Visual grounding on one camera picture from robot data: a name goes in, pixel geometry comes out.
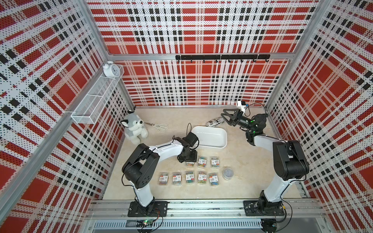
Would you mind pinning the white handled scissors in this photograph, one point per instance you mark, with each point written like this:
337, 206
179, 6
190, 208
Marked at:
162, 127

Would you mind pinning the black wall hook rail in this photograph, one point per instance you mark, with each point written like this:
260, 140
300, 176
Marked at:
252, 57

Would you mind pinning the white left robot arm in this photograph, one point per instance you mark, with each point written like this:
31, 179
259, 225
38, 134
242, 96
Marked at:
141, 165

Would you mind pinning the white wire mesh shelf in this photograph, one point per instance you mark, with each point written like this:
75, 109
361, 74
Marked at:
90, 108

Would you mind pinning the round clear paper clip box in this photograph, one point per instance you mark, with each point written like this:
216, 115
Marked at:
228, 173

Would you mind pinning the white alarm clock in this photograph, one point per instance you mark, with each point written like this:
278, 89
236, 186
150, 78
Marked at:
111, 70

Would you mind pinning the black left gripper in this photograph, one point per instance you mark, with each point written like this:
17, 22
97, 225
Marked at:
194, 158

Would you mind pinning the newspaper print pouch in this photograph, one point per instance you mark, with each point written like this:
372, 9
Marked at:
215, 122

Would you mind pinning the grey white husky plush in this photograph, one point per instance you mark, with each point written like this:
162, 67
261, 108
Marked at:
134, 128

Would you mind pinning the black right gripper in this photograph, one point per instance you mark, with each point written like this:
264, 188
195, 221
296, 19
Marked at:
236, 119

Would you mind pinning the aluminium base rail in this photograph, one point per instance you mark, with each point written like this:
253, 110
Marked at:
215, 208

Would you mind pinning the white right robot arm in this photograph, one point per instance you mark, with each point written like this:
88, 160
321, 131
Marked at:
290, 163

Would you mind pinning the white plastic storage box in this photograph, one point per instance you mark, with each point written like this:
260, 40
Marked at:
211, 137

